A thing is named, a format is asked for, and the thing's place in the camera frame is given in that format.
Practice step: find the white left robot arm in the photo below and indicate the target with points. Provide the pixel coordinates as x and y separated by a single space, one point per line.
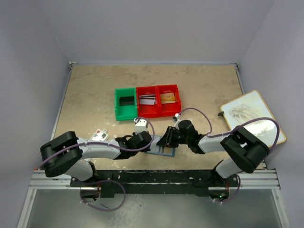
68 154

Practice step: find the blue leather card holder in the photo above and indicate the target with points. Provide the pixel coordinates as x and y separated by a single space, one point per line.
162 151

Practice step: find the black card in bin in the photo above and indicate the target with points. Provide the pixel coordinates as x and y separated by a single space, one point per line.
126 100

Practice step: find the gold card in bin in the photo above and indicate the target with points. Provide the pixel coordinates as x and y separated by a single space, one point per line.
167 98

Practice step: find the red bin middle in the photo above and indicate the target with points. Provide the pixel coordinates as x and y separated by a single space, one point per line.
148 111

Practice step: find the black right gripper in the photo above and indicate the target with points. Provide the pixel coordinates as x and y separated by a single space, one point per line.
167 139

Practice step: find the aluminium frame rail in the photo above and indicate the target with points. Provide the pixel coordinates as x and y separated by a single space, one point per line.
260 179

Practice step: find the red bin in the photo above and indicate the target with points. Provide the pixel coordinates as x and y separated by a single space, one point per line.
148 111
169 109

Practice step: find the green bin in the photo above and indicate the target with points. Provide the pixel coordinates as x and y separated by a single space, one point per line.
123 113

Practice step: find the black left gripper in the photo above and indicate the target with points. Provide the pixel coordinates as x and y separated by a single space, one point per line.
146 148

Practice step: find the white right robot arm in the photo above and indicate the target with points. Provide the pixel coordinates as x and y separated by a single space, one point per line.
245 150

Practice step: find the red bin right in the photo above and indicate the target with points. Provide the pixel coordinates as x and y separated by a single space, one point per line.
169 109

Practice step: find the silver card in bin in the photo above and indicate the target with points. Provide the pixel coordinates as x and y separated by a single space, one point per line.
147 99

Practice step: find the white plastic card packet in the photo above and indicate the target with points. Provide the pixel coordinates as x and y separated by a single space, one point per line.
98 135

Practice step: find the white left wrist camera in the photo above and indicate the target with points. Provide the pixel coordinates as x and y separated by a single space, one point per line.
141 125

